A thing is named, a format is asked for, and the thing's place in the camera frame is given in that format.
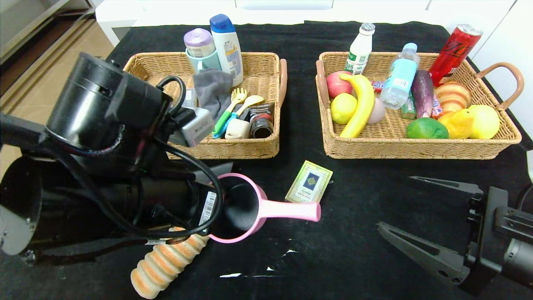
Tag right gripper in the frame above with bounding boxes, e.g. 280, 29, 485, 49
376, 175, 533, 297

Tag playing card box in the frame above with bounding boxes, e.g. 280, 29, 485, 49
285, 160, 334, 205

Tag yellow banana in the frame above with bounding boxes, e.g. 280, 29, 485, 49
338, 72, 375, 139

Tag clear water bottle blue cap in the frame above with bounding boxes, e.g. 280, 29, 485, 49
380, 42, 421, 110

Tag pink saucepan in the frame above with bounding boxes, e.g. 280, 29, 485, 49
208, 173, 322, 244

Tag wicker basket with food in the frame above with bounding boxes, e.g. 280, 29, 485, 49
316, 51, 524, 160

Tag wicker basket with household items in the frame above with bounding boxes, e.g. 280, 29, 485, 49
124, 52, 289, 160

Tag dark cup in basket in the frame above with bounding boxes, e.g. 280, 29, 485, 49
249, 102, 276, 139

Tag green lime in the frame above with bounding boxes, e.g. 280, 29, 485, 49
406, 117, 449, 139

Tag yellow mango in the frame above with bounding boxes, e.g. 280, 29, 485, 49
438, 108, 475, 139

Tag large yellow lemon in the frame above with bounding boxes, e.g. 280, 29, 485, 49
468, 104, 500, 139

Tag green gum pack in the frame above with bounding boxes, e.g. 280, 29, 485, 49
401, 92, 417, 120

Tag croissant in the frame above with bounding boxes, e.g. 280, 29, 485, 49
434, 81, 472, 114

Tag pale pink round fruit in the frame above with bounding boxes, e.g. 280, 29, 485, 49
366, 98, 386, 124

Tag purple eggplant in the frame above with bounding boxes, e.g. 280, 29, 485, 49
411, 69, 435, 119

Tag small yellow lemon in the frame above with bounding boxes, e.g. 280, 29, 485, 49
330, 92, 358, 125

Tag red drink can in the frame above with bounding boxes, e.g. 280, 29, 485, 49
429, 24, 483, 86

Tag red apple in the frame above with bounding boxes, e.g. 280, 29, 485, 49
326, 71, 354, 98

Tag white cabinet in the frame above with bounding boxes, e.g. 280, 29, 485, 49
425, 0, 533, 138

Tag black table cloth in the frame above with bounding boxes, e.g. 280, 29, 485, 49
0, 21, 533, 300

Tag white yogurt drink bottle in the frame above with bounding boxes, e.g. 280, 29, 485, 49
345, 23, 375, 75

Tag small cream cup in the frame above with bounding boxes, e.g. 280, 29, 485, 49
225, 118, 252, 140

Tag black glasses case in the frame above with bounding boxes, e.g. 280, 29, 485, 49
194, 162, 234, 186

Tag grey cloth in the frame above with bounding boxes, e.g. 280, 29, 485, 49
192, 69, 234, 123

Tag white shampoo bottle blue cap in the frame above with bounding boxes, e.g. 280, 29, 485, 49
209, 14, 244, 87

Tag ridged bread loaf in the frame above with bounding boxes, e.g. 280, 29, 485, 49
130, 227, 209, 300

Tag clear plastic case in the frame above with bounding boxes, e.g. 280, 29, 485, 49
183, 87, 198, 109

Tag mint green mug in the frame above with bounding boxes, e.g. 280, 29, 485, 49
185, 49, 222, 74

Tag purple lid jar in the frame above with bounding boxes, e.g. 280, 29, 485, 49
184, 28, 216, 58

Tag white low bench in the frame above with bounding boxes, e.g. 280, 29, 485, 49
95, 0, 431, 47

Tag grey metal shelf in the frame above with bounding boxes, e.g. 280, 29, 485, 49
0, 0, 97, 63

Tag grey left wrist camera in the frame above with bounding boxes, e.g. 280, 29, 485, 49
179, 107, 215, 148

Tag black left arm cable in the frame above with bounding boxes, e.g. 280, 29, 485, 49
54, 76, 224, 240

